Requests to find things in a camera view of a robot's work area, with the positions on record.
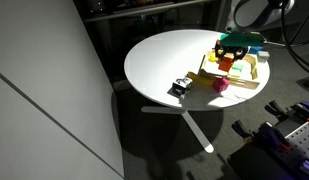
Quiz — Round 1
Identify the perforated metal plate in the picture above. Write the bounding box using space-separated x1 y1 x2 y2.
284 121 309 158

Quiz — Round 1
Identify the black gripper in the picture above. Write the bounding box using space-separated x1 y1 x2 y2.
214 39 249 62

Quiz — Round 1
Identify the magenta building block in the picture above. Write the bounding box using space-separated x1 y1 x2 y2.
212 77 231 93

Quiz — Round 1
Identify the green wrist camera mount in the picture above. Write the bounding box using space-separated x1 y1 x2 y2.
219 31 266 48

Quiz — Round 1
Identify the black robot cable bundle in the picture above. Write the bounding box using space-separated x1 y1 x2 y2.
279 0 309 76

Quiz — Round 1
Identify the black case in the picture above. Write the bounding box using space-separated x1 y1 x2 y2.
227 146 297 180

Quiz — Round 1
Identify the patterned letter cube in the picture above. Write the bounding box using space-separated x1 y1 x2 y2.
257 50 271 64

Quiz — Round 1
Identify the orange building block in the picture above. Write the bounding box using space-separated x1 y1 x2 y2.
218 53 235 73

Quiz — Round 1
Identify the black spring clamp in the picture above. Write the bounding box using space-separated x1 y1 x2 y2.
264 99 289 118
231 119 259 142

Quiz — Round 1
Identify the white table base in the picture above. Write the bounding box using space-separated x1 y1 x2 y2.
141 105 216 154

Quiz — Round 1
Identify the purple spring clamp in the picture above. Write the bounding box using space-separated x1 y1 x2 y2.
291 100 309 122
258 122 292 152

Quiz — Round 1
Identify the wooden tray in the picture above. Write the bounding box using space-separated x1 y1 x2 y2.
198 53 262 91

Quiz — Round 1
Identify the light green building block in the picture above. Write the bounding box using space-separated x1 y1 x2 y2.
228 68 242 79

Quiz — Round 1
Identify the black white checkered cube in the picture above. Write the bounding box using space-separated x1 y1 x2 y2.
171 76 194 100

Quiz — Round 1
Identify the background shelf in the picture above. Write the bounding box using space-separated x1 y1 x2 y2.
83 0 217 23

